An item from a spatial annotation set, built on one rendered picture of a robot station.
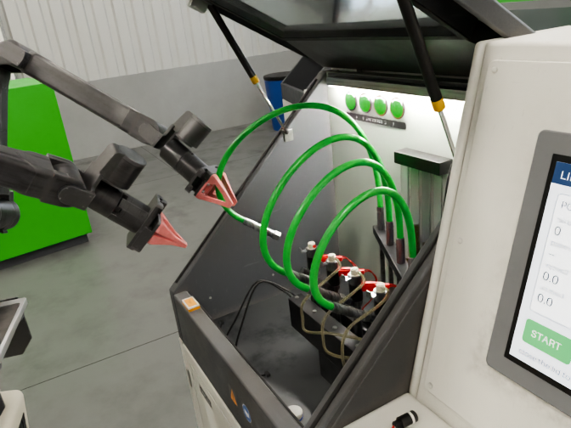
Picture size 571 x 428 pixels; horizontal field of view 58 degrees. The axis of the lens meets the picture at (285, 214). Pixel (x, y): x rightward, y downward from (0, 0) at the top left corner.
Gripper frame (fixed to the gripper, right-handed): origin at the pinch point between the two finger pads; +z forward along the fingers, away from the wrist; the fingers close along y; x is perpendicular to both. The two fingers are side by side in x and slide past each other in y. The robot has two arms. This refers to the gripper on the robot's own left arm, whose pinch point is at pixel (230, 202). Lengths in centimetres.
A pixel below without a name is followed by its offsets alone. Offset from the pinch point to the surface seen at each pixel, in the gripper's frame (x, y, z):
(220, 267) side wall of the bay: 23.1, 19.6, 5.4
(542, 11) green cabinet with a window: -141, 249, 32
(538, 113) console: -50, -35, 31
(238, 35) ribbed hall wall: 18, 648, -268
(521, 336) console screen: -26, -37, 50
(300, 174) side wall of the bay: -8.7, 33.4, 4.6
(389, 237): -16.8, 5.6, 32.2
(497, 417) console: -15, -36, 57
